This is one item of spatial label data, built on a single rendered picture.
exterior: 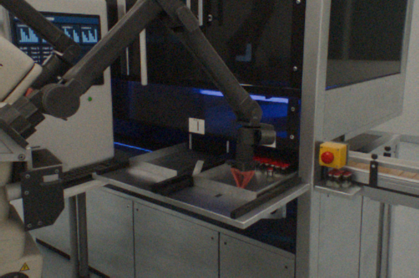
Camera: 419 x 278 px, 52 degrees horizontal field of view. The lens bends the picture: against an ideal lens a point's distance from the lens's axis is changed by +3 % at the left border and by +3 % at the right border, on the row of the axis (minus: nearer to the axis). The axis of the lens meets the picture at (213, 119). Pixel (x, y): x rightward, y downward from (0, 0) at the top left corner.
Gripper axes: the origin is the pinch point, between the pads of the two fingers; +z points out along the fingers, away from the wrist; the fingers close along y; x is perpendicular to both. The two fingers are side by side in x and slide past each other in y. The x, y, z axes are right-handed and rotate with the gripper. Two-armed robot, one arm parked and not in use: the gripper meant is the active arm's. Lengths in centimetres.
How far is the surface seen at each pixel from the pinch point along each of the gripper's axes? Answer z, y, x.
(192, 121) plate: -17, 23, 42
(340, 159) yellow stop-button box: -11.8, 23.1, -22.2
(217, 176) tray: 0.8, 11.1, 18.1
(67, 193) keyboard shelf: 13, -18, 66
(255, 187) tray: 1.0, 10.6, 1.2
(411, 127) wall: -8, 491, 66
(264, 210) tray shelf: 3.7, -3.6, -11.2
